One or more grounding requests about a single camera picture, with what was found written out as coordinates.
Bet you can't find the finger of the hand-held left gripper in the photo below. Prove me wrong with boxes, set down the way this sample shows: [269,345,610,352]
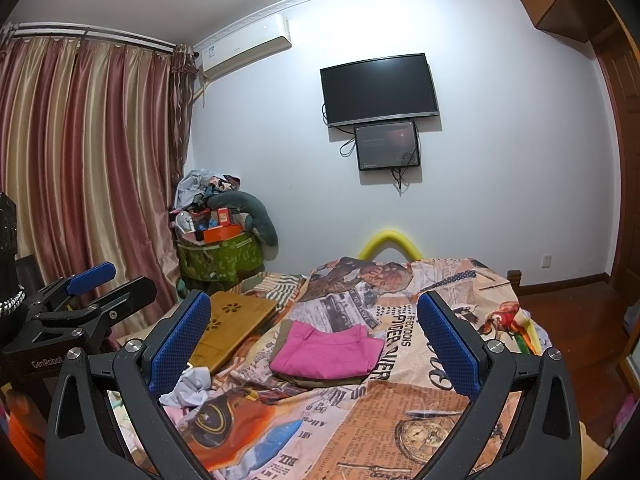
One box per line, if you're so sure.
[31,275,157,356]
[30,262,117,313]

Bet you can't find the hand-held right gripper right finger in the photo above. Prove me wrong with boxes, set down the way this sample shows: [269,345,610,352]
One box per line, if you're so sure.
[417,290,583,480]

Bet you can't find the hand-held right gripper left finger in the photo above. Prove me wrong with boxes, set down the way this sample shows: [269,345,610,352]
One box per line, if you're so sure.
[45,290,221,480]

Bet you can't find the olive green pants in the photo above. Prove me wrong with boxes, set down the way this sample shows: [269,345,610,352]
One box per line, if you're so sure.
[272,320,381,389]

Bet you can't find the pink pants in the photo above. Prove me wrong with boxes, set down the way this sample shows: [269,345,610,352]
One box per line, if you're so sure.
[270,321,385,380]

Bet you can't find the crumpled white cloth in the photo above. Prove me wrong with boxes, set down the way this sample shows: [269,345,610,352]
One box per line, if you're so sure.
[160,366,212,407]

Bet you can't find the wooden lap desk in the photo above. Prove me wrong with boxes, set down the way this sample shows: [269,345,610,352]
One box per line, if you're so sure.
[187,290,278,375]

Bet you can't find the printed blanket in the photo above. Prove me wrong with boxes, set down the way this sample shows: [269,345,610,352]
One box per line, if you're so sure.
[107,256,543,480]

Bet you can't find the green storage bag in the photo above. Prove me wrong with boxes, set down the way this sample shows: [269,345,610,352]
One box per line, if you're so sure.
[176,232,263,283]

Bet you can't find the orange box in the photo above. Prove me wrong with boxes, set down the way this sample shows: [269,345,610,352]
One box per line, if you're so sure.
[202,225,243,244]

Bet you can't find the striped curtain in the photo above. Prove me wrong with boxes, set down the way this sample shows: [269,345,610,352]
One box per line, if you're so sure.
[0,35,196,306]

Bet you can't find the yellow foam tube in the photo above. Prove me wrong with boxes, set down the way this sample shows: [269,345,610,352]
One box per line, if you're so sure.
[359,229,423,261]

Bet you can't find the pile of clothes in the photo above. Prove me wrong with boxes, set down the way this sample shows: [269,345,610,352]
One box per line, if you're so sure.
[174,167,241,211]

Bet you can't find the grey plush pillow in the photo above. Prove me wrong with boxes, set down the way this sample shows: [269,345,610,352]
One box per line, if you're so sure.
[206,191,278,247]

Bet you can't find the small black monitor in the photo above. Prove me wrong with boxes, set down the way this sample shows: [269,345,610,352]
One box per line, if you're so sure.
[354,120,420,172]

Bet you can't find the curtain rod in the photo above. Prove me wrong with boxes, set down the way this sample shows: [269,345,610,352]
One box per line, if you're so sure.
[0,21,178,53]

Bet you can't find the wooden door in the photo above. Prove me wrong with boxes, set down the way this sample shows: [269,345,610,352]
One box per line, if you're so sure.
[592,25,640,291]

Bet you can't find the white air conditioner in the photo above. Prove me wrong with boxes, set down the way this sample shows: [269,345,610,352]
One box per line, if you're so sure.
[194,13,292,81]

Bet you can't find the black wall television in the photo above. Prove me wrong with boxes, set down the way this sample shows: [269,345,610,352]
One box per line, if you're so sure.
[320,52,441,128]

